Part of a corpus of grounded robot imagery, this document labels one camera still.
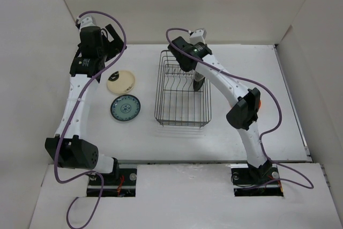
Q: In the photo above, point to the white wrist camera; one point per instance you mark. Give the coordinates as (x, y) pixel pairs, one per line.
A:
(87, 21)
(197, 36)

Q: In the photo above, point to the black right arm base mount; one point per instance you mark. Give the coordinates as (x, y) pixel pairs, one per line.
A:
(246, 186)

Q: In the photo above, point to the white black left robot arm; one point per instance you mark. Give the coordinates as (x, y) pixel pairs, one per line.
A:
(69, 147)

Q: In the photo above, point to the grey wire dish rack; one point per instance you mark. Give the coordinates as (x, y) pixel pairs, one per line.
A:
(176, 101)

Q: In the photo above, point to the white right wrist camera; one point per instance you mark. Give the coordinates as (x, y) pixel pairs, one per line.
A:
(197, 36)

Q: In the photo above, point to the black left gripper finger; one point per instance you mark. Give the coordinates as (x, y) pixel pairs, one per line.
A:
(112, 32)
(113, 48)

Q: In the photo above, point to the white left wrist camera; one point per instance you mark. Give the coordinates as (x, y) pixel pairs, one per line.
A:
(87, 21)

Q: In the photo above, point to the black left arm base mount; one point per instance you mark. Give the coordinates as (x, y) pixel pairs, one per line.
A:
(121, 185)

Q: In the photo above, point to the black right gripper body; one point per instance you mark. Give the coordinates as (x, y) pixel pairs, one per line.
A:
(183, 67)

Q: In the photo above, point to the blue white patterned plate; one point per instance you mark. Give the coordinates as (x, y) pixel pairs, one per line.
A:
(125, 108)

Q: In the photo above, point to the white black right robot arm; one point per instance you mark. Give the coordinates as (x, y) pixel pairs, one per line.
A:
(244, 102)

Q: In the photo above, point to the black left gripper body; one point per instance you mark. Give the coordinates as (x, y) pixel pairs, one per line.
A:
(101, 49)

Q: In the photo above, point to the cream plate with black mark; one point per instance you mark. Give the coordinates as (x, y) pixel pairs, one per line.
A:
(121, 82)

